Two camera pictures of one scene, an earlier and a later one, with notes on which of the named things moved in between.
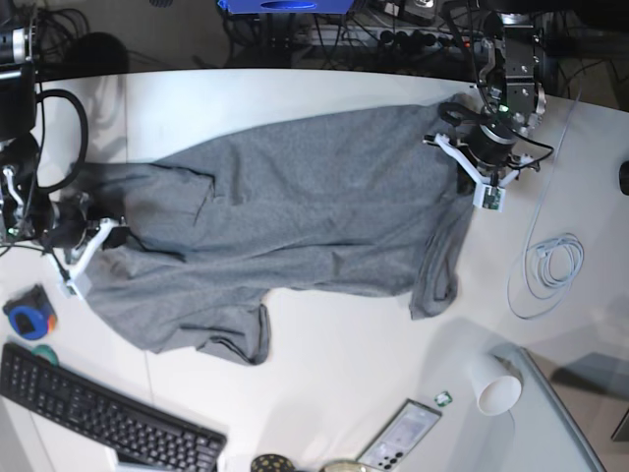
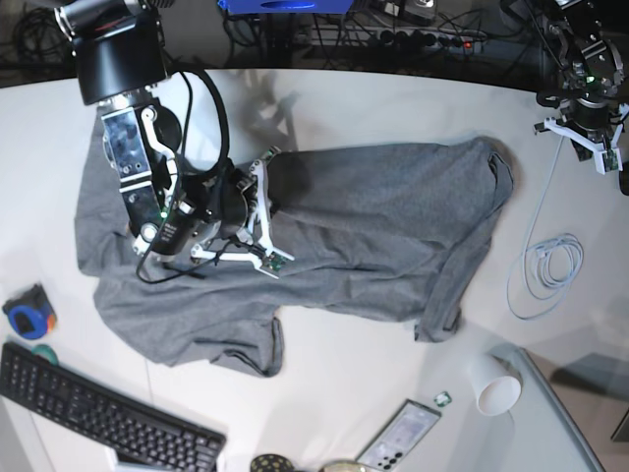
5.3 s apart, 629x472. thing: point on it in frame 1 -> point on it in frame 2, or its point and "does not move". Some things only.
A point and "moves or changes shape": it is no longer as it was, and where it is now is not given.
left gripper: x=74 y=242 -> x=241 y=209
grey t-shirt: x=354 y=205 moves or changes shape
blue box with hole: x=282 y=7 does not move
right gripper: x=486 y=155 -> x=594 y=127
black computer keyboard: x=53 y=392 does not move
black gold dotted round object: x=271 y=463 does not move
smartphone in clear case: x=400 y=438 does not move
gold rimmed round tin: x=344 y=467 does not move
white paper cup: x=495 y=388 does not move
